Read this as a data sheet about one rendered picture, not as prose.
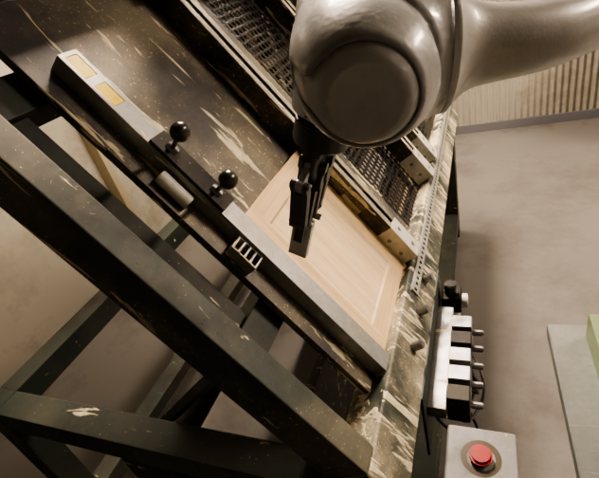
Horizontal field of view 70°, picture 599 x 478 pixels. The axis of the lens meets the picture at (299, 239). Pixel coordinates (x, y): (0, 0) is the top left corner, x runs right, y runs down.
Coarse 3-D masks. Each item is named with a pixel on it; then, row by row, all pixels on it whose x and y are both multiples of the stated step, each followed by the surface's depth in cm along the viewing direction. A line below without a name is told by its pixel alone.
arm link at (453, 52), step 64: (320, 0) 30; (384, 0) 28; (448, 0) 30; (576, 0) 33; (320, 64) 28; (384, 64) 26; (448, 64) 30; (512, 64) 33; (320, 128) 31; (384, 128) 29
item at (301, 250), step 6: (312, 222) 64; (294, 228) 66; (312, 228) 65; (306, 234) 65; (306, 240) 66; (294, 246) 68; (300, 246) 67; (306, 246) 67; (294, 252) 68; (300, 252) 68; (306, 252) 68
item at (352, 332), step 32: (64, 64) 80; (96, 96) 82; (128, 128) 84; (160, 160) 86; (192, 192) 88; (224, 224) 91; (288, 256) 97; (288, 288) 96; (320, 288) 99; (320, 320) 98; (352, 320) 101; (352, 352) 101; (384, 352) 104
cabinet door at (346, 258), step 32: (288, 160) 118; (288, 192) 111; (256, 224) 98; (288, 224) 106; (320, 224) 115; (352, 224) 125; (320, 256) 108; (352, 256) 118; (384, 256) 128; (352, 288) 111; (384, 288) 120; (384, 320) 113
